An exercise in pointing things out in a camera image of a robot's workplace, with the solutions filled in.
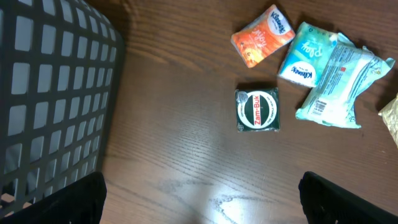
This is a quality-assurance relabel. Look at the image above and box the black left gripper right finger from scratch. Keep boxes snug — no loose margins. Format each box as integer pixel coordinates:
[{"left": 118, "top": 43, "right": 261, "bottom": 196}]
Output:
[{"left": 298, "top": 171, "right": 397, "bottom": 224}]

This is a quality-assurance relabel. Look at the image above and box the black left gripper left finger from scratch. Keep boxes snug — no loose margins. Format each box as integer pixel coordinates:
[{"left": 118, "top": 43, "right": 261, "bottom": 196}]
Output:
[{"left": 1, "top": 172, "right": 107, "bottom": 224}]

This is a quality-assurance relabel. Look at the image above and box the white snack bag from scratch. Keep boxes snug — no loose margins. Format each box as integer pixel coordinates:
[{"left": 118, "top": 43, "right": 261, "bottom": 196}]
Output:
[{"left": 378, "top": 95, "right": 398, "bottom": 145}]

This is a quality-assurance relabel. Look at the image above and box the black box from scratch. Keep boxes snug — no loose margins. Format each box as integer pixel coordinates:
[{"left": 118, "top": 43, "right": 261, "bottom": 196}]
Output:
[{"left": 234, "top": 88, "right": 280, "bottom": 133}]

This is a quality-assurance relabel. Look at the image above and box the teal wet wipes pack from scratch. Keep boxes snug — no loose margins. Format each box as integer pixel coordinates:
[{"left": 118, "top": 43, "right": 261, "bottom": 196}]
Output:
[{"left": 295, "top": 33, "right": 396, "bottom": 129}]

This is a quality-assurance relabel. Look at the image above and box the teal kleenex tissue pack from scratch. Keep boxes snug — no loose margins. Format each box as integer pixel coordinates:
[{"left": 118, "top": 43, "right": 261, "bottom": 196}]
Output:
[{"left": 278, "top": 22, "right": 338, "bottom": 88}]

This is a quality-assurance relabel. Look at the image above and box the orange tissue pack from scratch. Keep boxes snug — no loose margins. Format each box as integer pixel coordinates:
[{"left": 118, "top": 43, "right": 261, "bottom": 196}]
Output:
[{"left": 231, "top": 4, "right": 295, "bottom": 68}]

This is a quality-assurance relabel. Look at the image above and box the grey plastic basket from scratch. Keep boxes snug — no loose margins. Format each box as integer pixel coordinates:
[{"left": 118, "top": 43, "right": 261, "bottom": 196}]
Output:
[{"left": 1, "top": 0, "right": 125, "bottom": 217}]

